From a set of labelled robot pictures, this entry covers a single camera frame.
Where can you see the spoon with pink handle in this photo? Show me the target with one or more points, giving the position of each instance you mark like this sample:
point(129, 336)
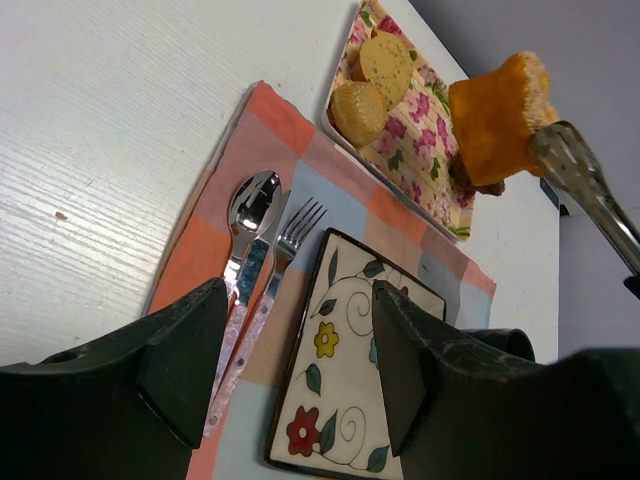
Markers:
point(251, 212)

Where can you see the floral serving tray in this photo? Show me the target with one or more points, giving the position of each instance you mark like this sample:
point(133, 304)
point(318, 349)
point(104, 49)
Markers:
point(413, 153)

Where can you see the fork with pink handle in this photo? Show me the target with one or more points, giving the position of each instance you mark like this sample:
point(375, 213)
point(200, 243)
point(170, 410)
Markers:
point(284, 250)

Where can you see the orange sugar-topped bun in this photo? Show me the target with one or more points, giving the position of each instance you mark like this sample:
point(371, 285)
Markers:
point(494, 115)

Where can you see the small yellow muffin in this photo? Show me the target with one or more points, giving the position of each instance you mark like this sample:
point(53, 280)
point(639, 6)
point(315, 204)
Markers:
point(359, 112)

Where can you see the right blue table label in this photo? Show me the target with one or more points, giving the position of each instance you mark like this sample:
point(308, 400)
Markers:
point(550, 193)

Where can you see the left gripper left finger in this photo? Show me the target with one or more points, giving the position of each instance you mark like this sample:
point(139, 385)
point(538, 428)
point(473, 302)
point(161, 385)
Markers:
point(131, 404)

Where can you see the oval herb bread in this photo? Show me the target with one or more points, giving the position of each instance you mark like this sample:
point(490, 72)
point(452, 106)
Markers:
point(385, 62)

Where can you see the dark green mug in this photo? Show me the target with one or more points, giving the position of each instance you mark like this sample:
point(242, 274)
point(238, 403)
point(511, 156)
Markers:
point(511, 341)

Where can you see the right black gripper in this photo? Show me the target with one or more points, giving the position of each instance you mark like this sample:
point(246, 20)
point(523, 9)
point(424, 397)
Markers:
point(632, 283)

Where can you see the metal tongs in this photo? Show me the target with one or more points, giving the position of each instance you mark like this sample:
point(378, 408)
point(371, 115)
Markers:
point(568, 163)

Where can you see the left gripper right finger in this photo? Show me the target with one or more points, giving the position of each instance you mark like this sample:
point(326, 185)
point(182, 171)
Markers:
point(458, 408)

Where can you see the checkered orange placemat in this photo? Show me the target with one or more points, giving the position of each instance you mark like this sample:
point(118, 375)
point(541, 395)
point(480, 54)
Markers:
point(268, 133)

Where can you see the square floral plate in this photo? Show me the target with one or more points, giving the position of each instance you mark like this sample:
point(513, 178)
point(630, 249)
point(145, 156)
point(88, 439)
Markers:
point(330, 420)

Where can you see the knife with pink handle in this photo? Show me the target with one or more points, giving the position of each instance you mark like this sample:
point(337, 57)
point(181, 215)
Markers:
point(250, 280)

